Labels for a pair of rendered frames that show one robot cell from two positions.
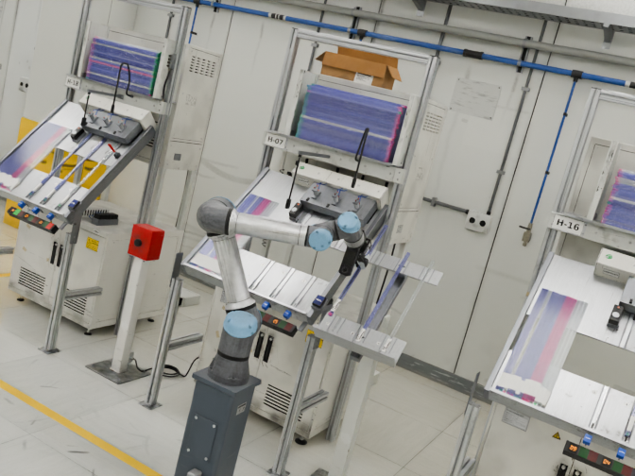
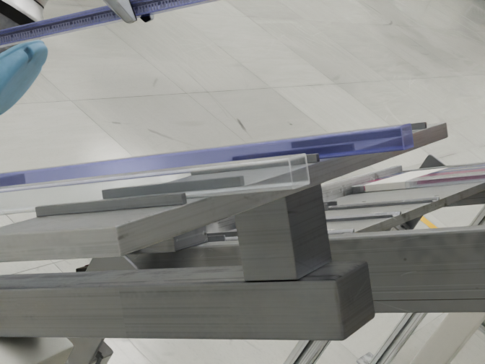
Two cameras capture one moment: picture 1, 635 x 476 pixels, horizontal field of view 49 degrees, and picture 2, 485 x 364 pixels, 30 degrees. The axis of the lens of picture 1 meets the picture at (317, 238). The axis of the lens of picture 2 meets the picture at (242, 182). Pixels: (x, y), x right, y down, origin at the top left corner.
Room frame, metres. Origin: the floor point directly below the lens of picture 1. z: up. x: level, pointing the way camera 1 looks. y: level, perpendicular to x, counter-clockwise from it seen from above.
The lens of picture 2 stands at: (2.83, -0.78, 1.18)
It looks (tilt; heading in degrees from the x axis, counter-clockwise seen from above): 24 degrees down; 88
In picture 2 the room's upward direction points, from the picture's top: 30 degrees clockwise
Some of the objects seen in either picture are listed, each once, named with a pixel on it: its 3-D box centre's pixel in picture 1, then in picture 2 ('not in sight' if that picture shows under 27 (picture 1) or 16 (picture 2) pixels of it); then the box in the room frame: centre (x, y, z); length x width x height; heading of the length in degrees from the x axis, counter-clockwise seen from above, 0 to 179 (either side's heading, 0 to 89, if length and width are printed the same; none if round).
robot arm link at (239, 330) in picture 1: (238, 332); not in sight; (2.39, 0.19, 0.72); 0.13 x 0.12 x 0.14; 178
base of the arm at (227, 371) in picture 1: (231, 364); not in sight; (2.38, 0.19, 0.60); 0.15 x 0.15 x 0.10
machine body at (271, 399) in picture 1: (293, 349); not in sight; (3.51, -0.02, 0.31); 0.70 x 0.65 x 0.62; 64
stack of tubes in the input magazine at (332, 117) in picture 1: (351, 122); not in sight; (3.38, -0.02, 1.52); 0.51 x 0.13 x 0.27; 64
